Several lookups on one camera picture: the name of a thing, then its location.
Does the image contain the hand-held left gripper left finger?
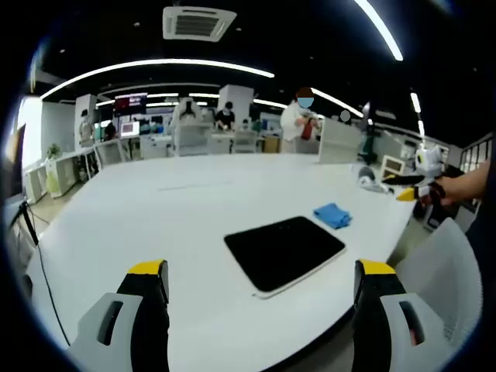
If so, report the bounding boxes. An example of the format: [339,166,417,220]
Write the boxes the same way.
[67,259,171,372]

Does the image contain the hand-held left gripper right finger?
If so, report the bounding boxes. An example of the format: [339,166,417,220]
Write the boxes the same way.
[352,258,446,372]

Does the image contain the blue cleaning cloth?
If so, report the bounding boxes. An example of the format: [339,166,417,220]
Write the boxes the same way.
[312,202,353,230]

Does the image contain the black tablet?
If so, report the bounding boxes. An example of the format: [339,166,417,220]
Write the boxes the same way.
[223,215,347,300]

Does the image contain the person's right hand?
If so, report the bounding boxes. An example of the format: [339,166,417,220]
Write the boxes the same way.
[420,176,460,207]

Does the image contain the white framed cabinet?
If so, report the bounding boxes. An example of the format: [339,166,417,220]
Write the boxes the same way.
[381,154,406,176]

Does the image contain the white grey device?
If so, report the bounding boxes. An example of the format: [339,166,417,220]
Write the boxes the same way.
[356,165,394,195]

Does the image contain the grey green machine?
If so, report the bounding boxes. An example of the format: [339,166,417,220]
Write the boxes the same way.
[363,102,379,164]

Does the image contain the person's dark clothing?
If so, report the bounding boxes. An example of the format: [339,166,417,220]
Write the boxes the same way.
[467,201,493,249]

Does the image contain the white mesh chair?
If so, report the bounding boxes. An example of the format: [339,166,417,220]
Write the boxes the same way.
[394,216,484,342]

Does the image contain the white partition panel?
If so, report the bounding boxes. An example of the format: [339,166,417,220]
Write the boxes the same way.
[317,117,363,166]

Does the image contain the white background office chair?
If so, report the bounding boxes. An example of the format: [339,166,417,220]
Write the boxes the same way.
[232,129,259,154]
[176,123,212,157]

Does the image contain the yellow green bag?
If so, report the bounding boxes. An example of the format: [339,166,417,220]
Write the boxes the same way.
[46,158,63,198]

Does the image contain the white low shelf unit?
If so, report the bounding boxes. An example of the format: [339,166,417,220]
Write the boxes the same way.
[25,153,98,203]

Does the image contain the black screen on stand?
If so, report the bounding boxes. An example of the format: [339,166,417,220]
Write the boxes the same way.
[2,122,40,247]

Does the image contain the small computer monitor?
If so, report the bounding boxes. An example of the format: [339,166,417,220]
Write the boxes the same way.
[119,120,140,139]

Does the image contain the red display screen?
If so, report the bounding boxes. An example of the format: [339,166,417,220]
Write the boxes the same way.
[114,91,149,115]

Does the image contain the ceiling air conditioner vent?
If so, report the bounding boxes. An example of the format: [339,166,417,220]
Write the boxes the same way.
[162,5,238,43]

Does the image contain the long curved ceiling light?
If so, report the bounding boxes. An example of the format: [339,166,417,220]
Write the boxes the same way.
[40,58,275,101]

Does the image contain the black cable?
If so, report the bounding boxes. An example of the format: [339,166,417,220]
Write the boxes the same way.
[22,201,73,348]

